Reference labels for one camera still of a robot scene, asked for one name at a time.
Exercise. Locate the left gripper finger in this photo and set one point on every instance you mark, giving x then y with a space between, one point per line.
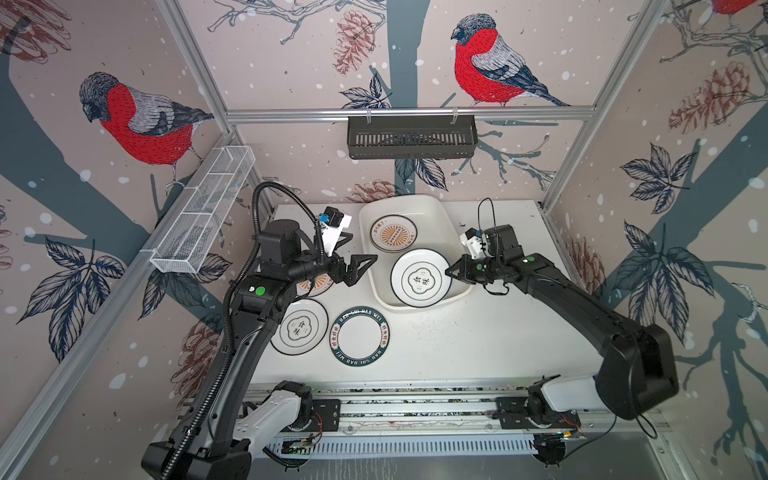
351 275
360 263

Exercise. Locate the orange sunburst plate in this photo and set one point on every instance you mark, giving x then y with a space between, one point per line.
393 233
314 288

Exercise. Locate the white flower plate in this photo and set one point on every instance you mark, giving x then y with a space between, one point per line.
302 329
418 278

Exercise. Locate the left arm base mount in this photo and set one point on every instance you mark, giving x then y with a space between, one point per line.
322 416

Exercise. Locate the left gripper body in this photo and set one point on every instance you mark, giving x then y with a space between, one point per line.
316 264

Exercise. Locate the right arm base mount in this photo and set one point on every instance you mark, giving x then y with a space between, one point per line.
527 413

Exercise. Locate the white wire mesh shelf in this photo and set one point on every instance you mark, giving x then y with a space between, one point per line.
194 230

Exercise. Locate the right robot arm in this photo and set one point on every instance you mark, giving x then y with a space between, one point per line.
638 370

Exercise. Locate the white plastic bin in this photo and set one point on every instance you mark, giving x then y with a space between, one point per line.
435 231

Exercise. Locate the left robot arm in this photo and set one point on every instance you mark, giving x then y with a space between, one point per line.
204 445

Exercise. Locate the horizontal aluminium frame bar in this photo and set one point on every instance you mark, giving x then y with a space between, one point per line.
525 113

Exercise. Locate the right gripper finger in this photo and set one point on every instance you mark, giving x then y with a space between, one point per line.
467 277
465 265

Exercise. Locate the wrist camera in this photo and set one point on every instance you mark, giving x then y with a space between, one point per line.
474 241
333 223

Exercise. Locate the black wall-mounted basket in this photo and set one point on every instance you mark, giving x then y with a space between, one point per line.
411 137

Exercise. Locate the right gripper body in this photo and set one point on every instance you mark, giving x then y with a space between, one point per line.
489 269

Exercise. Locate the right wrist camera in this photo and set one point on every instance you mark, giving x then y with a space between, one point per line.
474 241

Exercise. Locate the green ring plate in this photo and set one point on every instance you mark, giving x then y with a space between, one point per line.
359 336

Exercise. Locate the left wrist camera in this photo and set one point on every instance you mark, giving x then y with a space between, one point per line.
333 223

